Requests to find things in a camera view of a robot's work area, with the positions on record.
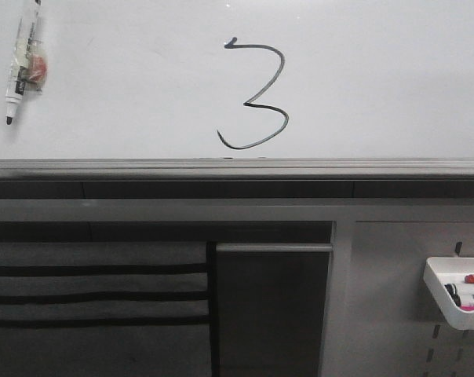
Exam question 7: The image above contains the white plastic marker tray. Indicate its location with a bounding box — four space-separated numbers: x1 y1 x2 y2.
424 257 474 331

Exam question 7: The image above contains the grey fabric pocket organizer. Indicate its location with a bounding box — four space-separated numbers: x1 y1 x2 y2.
0 242 220 376

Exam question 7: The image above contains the grey pegboard panel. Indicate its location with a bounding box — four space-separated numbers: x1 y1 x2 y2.
337 222 474 376

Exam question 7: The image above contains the black capped white marker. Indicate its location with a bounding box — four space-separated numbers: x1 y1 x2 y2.
445 284 474 307

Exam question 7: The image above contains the white whiteboard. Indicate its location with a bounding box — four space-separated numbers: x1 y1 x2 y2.
0 1 474 159

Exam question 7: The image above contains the white taped whiteboard marker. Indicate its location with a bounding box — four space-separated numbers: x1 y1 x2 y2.
5 1 46 125

